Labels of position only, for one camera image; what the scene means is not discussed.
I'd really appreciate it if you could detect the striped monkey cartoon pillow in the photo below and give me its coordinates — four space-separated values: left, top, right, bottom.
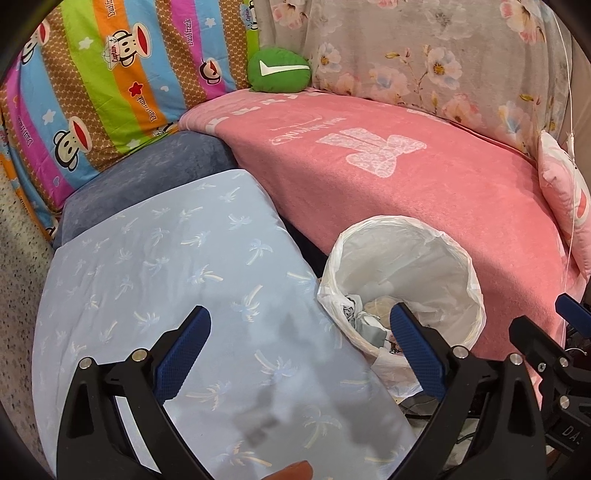
1 0 259 239

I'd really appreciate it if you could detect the grey floral bed cover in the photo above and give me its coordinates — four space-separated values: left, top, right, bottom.
253 0 572 156

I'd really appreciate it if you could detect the blue-grey velvet cushion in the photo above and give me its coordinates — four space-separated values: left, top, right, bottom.
52 131 238 249

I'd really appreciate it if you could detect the green round plush cushion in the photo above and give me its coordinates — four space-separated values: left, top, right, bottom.
247 47 311 93

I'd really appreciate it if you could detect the light blue palm-print cloth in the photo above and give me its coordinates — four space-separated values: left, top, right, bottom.
32 170 416 479

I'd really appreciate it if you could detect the grey sock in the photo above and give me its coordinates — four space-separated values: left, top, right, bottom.
349 311 394 349

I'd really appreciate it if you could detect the person's left hand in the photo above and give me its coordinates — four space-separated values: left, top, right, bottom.
263 460 314 480

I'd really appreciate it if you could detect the white bag lined trash bin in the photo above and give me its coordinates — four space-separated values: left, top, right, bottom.
317 216 486 401

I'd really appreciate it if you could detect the small pink white pillow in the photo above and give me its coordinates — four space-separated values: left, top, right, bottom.
537 131 590 280

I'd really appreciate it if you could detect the pink towel blanket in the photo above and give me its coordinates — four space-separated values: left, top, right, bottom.
178 89 585 358

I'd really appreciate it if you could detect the leopard print ribbon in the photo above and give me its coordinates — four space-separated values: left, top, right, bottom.
337 295 363 332

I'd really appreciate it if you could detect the beige sheer tulle fabric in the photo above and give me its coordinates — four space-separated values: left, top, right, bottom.
363 295 399 322

